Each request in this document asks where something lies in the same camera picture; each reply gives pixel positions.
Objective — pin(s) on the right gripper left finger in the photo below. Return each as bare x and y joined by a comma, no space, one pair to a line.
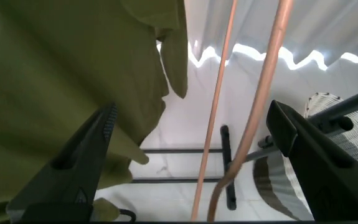
69,180

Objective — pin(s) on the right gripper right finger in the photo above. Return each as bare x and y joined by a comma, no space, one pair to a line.
331,186

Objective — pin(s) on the green shirt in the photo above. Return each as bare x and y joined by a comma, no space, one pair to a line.
57,62

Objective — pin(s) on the black clothes rack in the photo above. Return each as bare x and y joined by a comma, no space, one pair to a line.
225,155

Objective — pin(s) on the pink clothes hanger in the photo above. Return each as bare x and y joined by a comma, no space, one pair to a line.
266,77

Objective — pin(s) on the white curtain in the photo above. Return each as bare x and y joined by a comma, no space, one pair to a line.
322,25

